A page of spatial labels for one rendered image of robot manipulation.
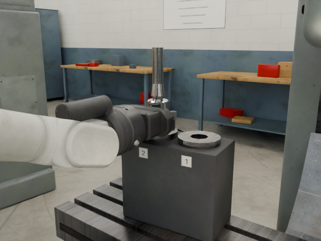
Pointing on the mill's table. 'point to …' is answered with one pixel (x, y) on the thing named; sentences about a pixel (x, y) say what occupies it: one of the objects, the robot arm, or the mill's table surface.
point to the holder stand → (180, 182)
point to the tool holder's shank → (157, 74)
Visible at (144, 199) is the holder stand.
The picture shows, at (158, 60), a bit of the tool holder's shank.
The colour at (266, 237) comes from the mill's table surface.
